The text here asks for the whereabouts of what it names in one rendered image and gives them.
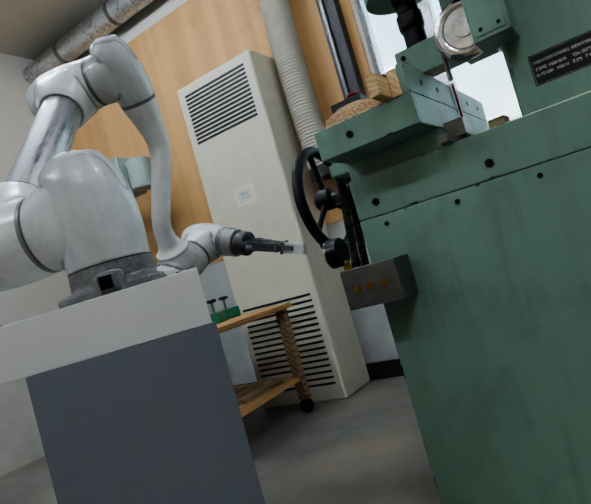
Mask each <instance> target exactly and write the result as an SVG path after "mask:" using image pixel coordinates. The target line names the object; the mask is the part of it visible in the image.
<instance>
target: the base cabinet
mask: <svg viewBox="0 0 591 504"><path fill-rule="evenodd" d="M360 225H361V228H362V232H363V235H364V239H365V242H366V246H367V249H368V253H369V256H370V260H371V263H374V262H378V261H382V260H385V259H389V258H393V257H396V256H400V255H403V254H408V257H409V260H410V264H411V267H412V270H413V274H414V277H415V281H416V284H417V288H418V292H416V293H414V294H413V295H411V296H409V297H407V298H405V299H401V300H396V301H392V302H388V303H383V304H384V308H385V311H386V315H387V318H388V322H389V325H390V329H391V332H392V336H393V339H394V343H395V346H396V349H397V353H398V356H399V360H400V363H401V367H402V370H403V374H404V377H405V381H406V384H407V387H408V391H409V394H410V398H411V401H412V405H413V408H414V412H415V415H416V419H417V422H418V426H419V429H420V432H421V436H422V439H423V443H424V446H425V450H426V453H427V457H428V460H429V464H430V467H431V470H432V474H433V477H434V481H435V484H436V488H437V491H438V495H439V498H440V502H441V504H591V147H590V148H587V149H584V150H581V151H578V152H575V153H572V154H569V155H566V156H563V157H559V158H556V159H553V160H550V161H547V162H544V163H541V164H538V165H535V166H532V167H529V168H526V169H522V170H519V171H516V172H513V173H510V174H507V175H504V176H501V177H498V178H495V179H492V180H489V181H486V182H482V183H479V184H476V185H473V186H470V187H467V188H464V189H461V190H458V191H455V192H452V193H449V194H446V195H442V196H439V197H436V198H433V199H430V200H427V201H424V202H421V203H418V204H415V205H412V206H409V207H405V208H402V209H399V210H396V211H393V212H390V213H387V214H384V215H381V216H378V217H375V218H372V219H369V220H365V221H362V222H361V223H360Z"/></svg>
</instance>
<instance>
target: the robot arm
mask: <svg viewBox="0 0 591 504"><path fill-rule="evenodd" d="M89 51H90V53H91V55H89V56H88V57H85V58H83V59H80V60H75V61H72V62H69V63H66V64H63V65H61V66H58V67H56V68H54V69H52V70H50V71H48V72H46V73H44V74H42V75H41V76H39V77H38V78H37V79H36V80H35V81H34V82H33V83H32V84H31V85H30V87H29V88H28V90H27V92H26V100H27V105H28V107H29V109H30V111H31V112H32V114H33V115H34V116H35V119H34V121H33V123H32V125H31V127H30V129H29V131H28V133H27V136H26V138H25V140H24V142H23V144H22V146H21V148H20V150H19V152H18V154H17V157H16V159H15V161H14V163H13V165H12V167H11V169H10V171H9V173H8V175H7V177H6V180H5V182H2V183H0V292H2V291H6V290H10V289H14V288H18V287H21V286H24V285H28V284H31V283H33V282H36V281H39V280H42V279H44V278H47V277H49V276H51V275H53V274H55V273H58V272H60V271H66V273H67V276H68V280H69V285H70V290H71V295H70V296H68V297H67V298H65V299H63V300H61V301H59V302H58V306H59V309H61V308H64V307H67V306H71V305H74V304H77V303H80V302H84V301H87V300H90V299H94V298H97V297H100V296H103V295H107V294H110V293H113V292H117V291H120V290H123V289H127V288H130V287H133V286H136V285H140V284H143V283H146V282H150V281H153V280H156V279H159V278H163V277H166V276H169V275H173V274H176V272H179V271H180V272H182V271H186V270H189V269H192V268H196V267H197V269H198V273H199V276H200V275H201V274H202V273H203V271H204V270H205V268H206V267H207V266H208V265H209V264H210V263H211V262H212V261H214V260H216V259H217V258H219V257H220V256H221V255H223V256H232V257H238V256H240V255H243V256H249V255H251V254H252V253H253V252H255V251H260V252H262V251H263V252H275V253H277V252H280V255H282V254H283V251H284V253H292V254H302V255H305V254H307V244H302V243H291V242H288V240H285V241H278V240H272V239H263V238H255V236H254V234H253V233H252V232H249V231H243V230H241V229H240V228H239V229H236V228H230V227H223V226H221V225H217V224H210V223H200V224H194V225H191V226H189V227H187V228H186V229H185V230H184V231H183V233H182V236H181V239H180V238H178V237H177V236H176V234H175V233H174V231H173V228H172V225H171V186H172V154H171V146H170V142H169V138H168V134H167V131H166V128H165V125H164V122H163V119H162V116H161V113H160V109H159V106H158V102H157V98H156V96H155V93H154V90H153V88H152V85H151V82H150V79H149V77H148V75H147V73H146V71H145V69H144V68H143V66H142V64H141V62H140V61H139V59H138V58H137V56H136V55H135V53H134V52H133V51H132V49H131V48H130V47H129V46H128V45H127V44H126V43H125V42H124V41H123V40H122V39H121V38H119V37H118V36H117V35H107V36H103V37H100V38H97V39H95V40H94V42H93V43H92V44H91V46H90V48H89ZM117 102H118V104H119V105H120V107H121V108H122V110H123V112H124V113H125V114H126V115H127V117H128V118H129V119H130V120H131V122H132V123H133V124H134V126H135V127H136V128H137V130H138V131H139V132H140V134H141V135H142V137H143V138H144V140H145V142H146V144H147V146H148V149H149V154H150V161H151V217H152V227H153V232H154V236H155V239H156V242H157V245H158V253H157V255H156V258H157V267H156V264H155V262H154V259H153V257H152V254H151V251H150V248H149V244H148V239H147V233H146V230H145V226H144V222H143V219H142V216H141V213H140V210H139V207H138V204H137V201H136V199H135V196H134V194H133V192H132V189H131V187H130V185H129V184H128V182H127V180H126V179H125V177H124V175H123V174H122V173H121V171H120V170H119V168H118V167H117V166H116V165H115V164H114V163H113V162H112V161H110V160H109V159H108V158H107V157H106V156H104V155H103V154H102V153H101V152H99V151H96V150H74V151H71V148H72V145H73V142H74V139H75V137H76V134H77V131H78V129H80V128H81V127H83V126H84V125H85V124H86V123H87V122H88V121H89V120H90V119H91V118H92V117H93V116H94V115H95V114H96V113H97V112H98V110H99V109H101V108H102V107H105V106H107V105H109V104H113V103H117Z"/></svg>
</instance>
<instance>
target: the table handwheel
mask: <svg viewBox="0 0 591 504"><path fill-rule="evenodd" d="M314 158H316V159H318V160H320V161H321V162H322V160H321V157H320V153H319V150H318V148H317V147H307V148H304V149H302V150H301V151H300V152H299V153H298V154H297V156H296V158H295V160H294V163H293V167H292V189H293V195H294V199H295V203H296V206H297V209H298V212H299V214H300V217H301V219H302V221H303V223H304V225H305V227H306V228H307V230H308V232H309V233H310V234H311V236H312V237H313V238H314V239H315V241H316V242H317V243H318V244H319V245H321V246H322V247H323V245H324V243H325V242H326V241H327V240H331V239H330V238H328V237H327V236H326V235H325V234H324V233H323V232H322V229H323V224H324V220H325V216H326V213H327V211H330V210H332V209H335V208H338V209H341V204H340V199H339V194H338V189H334V188H333V187H331V186H329V187H325V185H324V183H323V180H322V178H321V176H320V173H319V171H318V168H317V165H316V163H315V160H314ZM307 160H308V162H309V165H310V167H311V169H312V172H313V174H314V177H315V180H316V183H317V185H318V188H319V190H318V191H316V192H315V194H314V203H315V206H316V207H317V209H318V210H319V211H320V215H319V219H318V222H317V223H316V221H315V219H314V218H313V216H312V213H311V211H310V209H309V206H308V203H307V200H306V196H305V191H304V185H303V170H304V165H305V163H306V161H307ZM346 186H347V187H346V188H347V191H348V192H347V193H348V196H349V197H348V198H349V199H350V198H353V197H352V193H351V190H350V186H349V184H347V185H346ZM341 210H342V209H341Z"/></svg>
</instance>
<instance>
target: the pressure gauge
mask: <svg viewBox="0 0 591 504"><path fill-rule="evenodd" d="M323 255H324V259H325V261H326V263H327V264H328V266H329V267H330V268H332V269H337V268H340V267H343V268H344V271H346V270H350V269H352V268H351V264H350V252H349V249H348V246H347V244H346V243H345V241H344V240H343V239H341V238H335V239H332V240H327V241H326V242H325V243H324V245H323Z"/></svg>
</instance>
